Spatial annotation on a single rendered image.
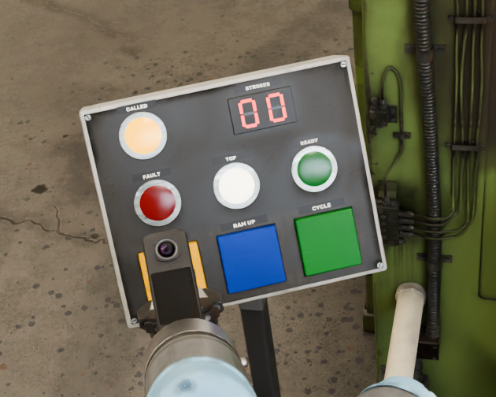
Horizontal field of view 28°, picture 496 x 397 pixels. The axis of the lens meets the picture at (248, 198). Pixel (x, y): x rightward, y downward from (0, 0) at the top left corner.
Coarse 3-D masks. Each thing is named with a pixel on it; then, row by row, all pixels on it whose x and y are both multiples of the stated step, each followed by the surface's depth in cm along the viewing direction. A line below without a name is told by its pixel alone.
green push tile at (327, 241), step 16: (304, 224) 124; (320, 224) 124; (336, 224) 124; (352, 224) 125; (304, 240) 124; (320, 240) 124; (336, 240) 125; (352, 240) 125; (304, 256) 124; (320, 256) 125; (336, 256) 125; (352, 256) 125; (304, 272) 125; (320, 272) 125
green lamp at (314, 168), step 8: (312, 152) 123; (320, 152) 123; (304, 160) 123; (312, 160) 123; (320, 160) 123; (328, 160) 123; (304, 168) 123; (312, 168) 123; (320, 168) 123; (328, 168) 124; (304, 176) 123; (312, 176) 123; (320, 176) 124; (328, 176) 124; (312, 184) 124; (320, 184) 124
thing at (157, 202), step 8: (144, 192) 121; (152, 192) 121; (160, 192) 121; (168, 192) 122; (144, 200) 121; (152, 200) 121; (160, 200) 122; (168, 200) 122; (144, 208) 122; (152, 208) 122; (160, 208) 122; (168, 208) 122; (152, 216) 122; (160, 216) 122; (168, 216) 122
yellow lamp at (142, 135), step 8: (136, 120) 120; (144, 120) 120; (128, 128) 120; (136, 128) 120; (144, 128) 120; (152, 128) 120; (128, 136) 120; (136, 136) 120; (144, 136) 120; (152, 136) 120; (160, 136) 121; (128, 144) 120; (136, 144) 120; (144, 144) 120; (152, 144) 120; (136, 152) 120; (144, 152) 121
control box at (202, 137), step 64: (320, 64) 122; (192, 128) 121; (256, 128) 122; (320, 128) 123; (128, 192) 121; (192, 192) 122; (256, 192) 123; (320, 192) 124; (128, 256) 123; (384, 256) 127; (128, 320) 124
